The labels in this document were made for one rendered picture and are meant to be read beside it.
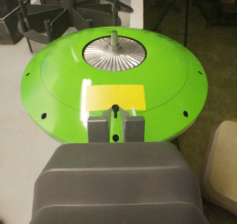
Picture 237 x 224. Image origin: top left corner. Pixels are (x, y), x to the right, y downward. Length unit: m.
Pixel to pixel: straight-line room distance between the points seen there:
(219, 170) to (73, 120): 0.63
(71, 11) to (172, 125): 0.53
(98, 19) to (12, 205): 0.55
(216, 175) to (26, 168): 0.62
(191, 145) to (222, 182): 0.81
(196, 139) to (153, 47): 1.32
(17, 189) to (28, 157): 0.06
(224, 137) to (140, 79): 0.66
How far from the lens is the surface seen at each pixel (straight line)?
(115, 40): 0.28
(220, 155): 0.80
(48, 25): 0.54
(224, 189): 0.74
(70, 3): 0.65
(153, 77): 0.25
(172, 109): 0.23
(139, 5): 1.04
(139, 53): 0.29
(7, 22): 0.74
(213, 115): 1.80
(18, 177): 0.39
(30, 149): 0.41
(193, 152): 1.50
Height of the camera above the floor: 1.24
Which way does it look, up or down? 49 degrees down
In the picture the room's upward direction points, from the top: 1 degrees clockwise
